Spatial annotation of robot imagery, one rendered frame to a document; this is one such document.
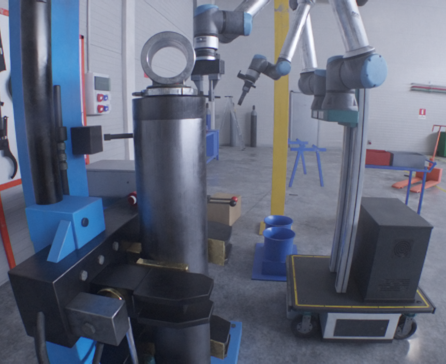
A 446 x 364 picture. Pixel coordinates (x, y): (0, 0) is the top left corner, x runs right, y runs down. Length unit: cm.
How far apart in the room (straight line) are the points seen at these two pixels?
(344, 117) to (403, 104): 1118
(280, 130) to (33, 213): 282
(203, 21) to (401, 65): 1184
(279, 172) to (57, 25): 282
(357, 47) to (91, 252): 128
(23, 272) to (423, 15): 1354
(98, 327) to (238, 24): 105
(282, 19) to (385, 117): 935
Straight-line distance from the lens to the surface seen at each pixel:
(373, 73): 140
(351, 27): 141
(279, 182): 343
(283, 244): 258
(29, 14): 94
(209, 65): 110
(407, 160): 379
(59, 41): 109
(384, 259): 186
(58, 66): 107
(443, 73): 1353
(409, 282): 201
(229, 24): 114
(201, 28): 112
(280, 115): 333
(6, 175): 295
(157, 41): 84
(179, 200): 81
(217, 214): 371
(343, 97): 153
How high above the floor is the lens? 143
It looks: 14 degrees down
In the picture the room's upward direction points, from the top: straight up
